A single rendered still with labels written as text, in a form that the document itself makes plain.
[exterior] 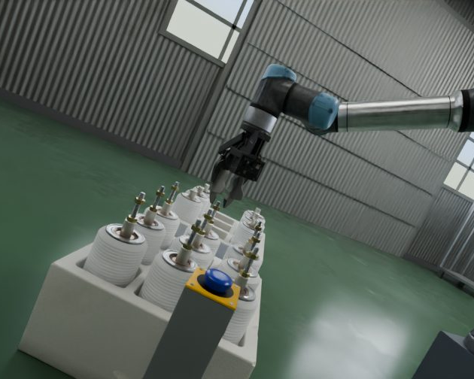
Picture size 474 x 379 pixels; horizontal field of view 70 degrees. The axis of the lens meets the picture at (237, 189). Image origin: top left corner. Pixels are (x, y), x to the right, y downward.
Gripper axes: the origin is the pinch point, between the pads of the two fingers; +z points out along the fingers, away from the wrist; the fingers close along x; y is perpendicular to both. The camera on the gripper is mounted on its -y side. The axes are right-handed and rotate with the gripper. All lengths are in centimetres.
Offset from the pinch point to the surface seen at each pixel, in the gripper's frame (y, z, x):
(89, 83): -253, -6, -21
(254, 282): 21.5, 9.9, 4.4
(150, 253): 8.1, 14.6, -14.6
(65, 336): 19.7, 27.7, -27.5
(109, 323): 23.2, 21.8, -22.4
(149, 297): 22.6, 16.1, -17.3
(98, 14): -255, -61, -33
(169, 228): -1.4, 11.2, -8.6
